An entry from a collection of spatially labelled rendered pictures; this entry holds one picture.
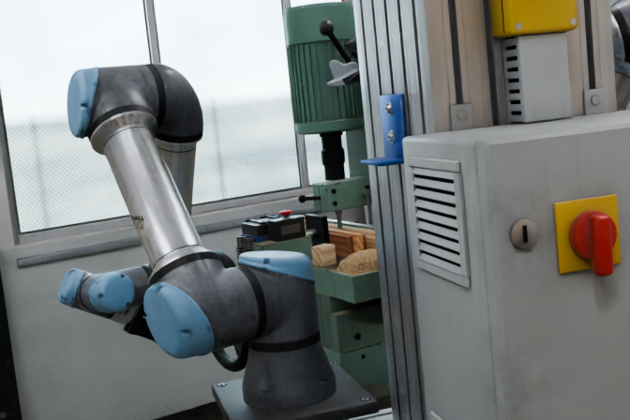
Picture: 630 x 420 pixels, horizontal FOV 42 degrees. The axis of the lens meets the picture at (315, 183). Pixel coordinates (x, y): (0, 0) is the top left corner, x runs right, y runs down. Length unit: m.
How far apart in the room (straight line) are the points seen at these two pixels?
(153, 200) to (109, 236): 1.92
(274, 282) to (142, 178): 0.27
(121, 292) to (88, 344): 1.67
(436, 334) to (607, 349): 0.19
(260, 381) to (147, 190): 0.34
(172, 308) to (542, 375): 0.56
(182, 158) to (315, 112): 0.54
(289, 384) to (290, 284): 0.15
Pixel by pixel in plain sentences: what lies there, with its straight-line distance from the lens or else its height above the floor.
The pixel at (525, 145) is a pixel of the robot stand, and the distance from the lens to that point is 0.79.
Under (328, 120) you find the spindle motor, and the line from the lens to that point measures 1.98.
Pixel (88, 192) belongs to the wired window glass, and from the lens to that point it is 3.26.
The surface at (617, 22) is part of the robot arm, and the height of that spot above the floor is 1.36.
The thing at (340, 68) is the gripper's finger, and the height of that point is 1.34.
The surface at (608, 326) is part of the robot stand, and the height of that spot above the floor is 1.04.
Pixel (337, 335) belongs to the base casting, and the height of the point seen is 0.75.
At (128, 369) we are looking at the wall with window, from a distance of 3.33.
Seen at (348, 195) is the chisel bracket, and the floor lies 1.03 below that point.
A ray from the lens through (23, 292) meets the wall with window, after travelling 3.17.
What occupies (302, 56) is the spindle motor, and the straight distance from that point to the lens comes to 2.01.
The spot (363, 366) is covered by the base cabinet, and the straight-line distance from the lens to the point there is 1.93.
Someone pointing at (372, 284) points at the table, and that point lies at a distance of 1.80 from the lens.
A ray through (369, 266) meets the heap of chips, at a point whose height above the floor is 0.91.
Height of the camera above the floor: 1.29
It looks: 6 degrees down
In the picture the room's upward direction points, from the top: 6 degrees counter-clockwise
